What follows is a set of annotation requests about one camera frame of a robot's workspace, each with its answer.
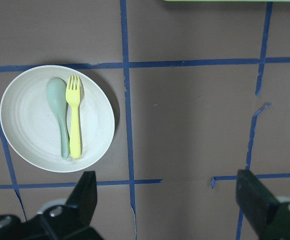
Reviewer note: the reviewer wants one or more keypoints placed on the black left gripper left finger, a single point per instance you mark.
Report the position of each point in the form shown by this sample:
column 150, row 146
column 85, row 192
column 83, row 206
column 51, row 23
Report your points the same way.
column 84, row 197

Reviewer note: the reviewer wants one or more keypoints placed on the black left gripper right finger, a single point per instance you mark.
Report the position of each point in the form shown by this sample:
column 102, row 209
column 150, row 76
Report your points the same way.
column 257, row 203

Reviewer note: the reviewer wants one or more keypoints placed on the white round plate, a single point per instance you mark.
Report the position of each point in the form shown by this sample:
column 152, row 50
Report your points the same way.
column 40, row 137

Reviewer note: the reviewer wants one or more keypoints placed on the pale green spoon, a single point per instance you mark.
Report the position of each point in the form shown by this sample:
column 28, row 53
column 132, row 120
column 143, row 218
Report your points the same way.
column 55, row 93

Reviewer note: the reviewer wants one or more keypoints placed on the light green tray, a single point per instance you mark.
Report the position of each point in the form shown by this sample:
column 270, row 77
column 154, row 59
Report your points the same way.
column 192, row 1

